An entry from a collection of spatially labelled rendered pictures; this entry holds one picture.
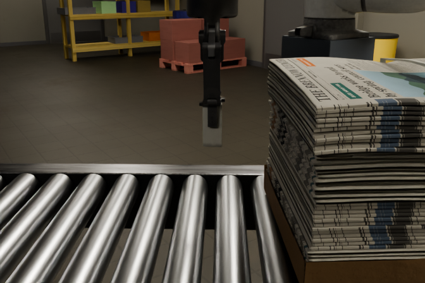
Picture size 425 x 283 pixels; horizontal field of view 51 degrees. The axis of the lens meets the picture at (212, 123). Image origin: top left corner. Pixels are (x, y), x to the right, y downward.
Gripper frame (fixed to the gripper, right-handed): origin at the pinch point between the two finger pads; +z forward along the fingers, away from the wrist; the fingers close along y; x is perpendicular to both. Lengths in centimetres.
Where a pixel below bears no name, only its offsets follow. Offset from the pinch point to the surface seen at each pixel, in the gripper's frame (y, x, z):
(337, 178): -24.1, -13.6, -1.4
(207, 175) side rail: 11.5, 1.2, 13.6
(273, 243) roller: -12.6, -8.8, 13.4
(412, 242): -23.2, -22.7, 6.5
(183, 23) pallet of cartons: 606, 58, 26
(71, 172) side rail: 11.9, 27.4, 13.3
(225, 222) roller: -6.6, -2.1, 13.5
